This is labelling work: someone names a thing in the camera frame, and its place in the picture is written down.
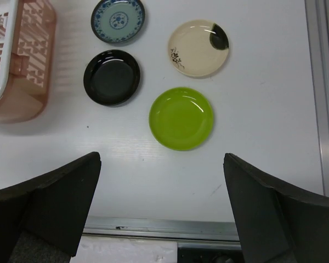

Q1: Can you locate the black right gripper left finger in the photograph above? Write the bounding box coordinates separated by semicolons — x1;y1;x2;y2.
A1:
0;152;101;262

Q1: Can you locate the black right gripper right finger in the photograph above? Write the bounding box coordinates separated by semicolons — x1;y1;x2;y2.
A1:
223;153;329;262

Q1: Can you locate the green plate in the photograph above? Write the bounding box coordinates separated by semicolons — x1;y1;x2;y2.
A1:
149;87;214;151

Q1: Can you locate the cream plate with black flower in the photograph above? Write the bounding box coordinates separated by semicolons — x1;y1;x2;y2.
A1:
167;19;229;78

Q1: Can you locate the blue floral plate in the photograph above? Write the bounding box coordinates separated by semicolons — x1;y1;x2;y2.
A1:
90;0;145;43

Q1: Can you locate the pink and white dish rack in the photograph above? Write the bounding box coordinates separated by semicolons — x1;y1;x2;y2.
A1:
0;0;56;123

